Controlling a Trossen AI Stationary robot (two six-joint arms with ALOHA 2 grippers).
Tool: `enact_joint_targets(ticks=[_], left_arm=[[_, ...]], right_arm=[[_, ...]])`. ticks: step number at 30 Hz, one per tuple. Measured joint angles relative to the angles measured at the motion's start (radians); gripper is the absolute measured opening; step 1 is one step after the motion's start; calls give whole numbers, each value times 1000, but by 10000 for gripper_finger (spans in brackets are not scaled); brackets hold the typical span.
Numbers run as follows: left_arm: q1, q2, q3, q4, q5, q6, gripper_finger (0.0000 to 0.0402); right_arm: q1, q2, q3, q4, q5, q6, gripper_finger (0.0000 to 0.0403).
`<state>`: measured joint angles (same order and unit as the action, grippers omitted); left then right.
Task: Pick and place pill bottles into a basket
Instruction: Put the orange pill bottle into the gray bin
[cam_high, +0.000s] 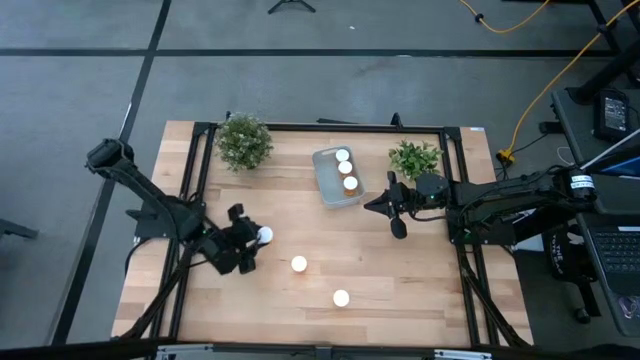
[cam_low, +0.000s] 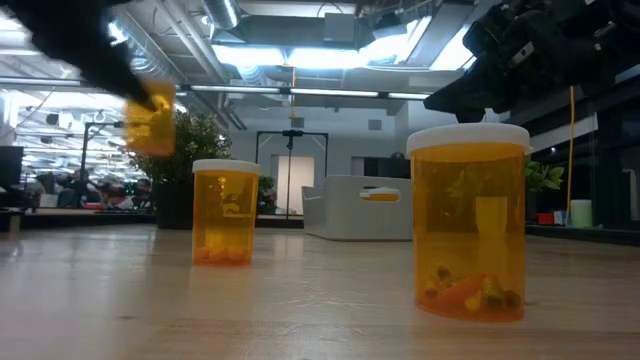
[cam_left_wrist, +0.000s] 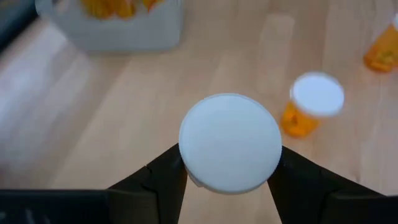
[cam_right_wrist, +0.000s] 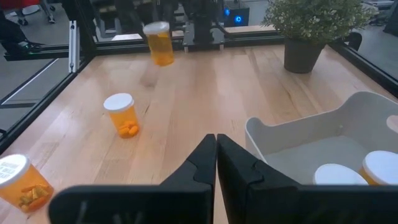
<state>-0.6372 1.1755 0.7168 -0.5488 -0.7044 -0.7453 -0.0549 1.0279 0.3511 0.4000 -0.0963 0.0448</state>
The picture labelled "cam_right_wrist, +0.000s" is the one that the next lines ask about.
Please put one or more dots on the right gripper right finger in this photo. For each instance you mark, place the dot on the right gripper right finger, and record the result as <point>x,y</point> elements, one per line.
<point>280,205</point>

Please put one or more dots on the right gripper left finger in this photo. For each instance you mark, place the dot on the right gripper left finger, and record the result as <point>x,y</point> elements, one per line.
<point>155,205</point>

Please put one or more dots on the bushy potted plant black pot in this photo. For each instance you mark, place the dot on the bushy potted plant black pot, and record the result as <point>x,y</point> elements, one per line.
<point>314,18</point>

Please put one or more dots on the pale grey plastic basket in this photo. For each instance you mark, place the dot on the pale grey plastic basket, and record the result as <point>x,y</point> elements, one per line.
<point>311,133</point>

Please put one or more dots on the black aluminium table frame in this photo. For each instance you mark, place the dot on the black aluminium table frame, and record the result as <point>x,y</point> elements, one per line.
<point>124,48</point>

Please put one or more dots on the amber pill bottle printed cap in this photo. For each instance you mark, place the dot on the amber pill bottle printed cap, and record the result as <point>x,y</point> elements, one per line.
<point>21,186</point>

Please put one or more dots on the red office chair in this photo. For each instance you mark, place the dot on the red office chair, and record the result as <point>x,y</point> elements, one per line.
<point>18,3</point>

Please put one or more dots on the person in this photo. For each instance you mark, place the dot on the person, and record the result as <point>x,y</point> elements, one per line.
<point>11,34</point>

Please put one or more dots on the silver aluminium bar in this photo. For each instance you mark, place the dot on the silver aluminium bar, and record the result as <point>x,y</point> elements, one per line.
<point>73,46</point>

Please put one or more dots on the black computer blue lights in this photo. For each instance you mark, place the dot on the black computer blue lights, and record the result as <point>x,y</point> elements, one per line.
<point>237,19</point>

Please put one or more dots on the amber pill bottle white cap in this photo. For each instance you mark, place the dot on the amber pill bottle white cap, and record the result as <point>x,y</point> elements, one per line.
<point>381,168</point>
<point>160,46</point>
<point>339,175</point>
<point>122,118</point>

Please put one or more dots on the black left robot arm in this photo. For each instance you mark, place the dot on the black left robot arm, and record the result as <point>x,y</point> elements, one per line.
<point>203,25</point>

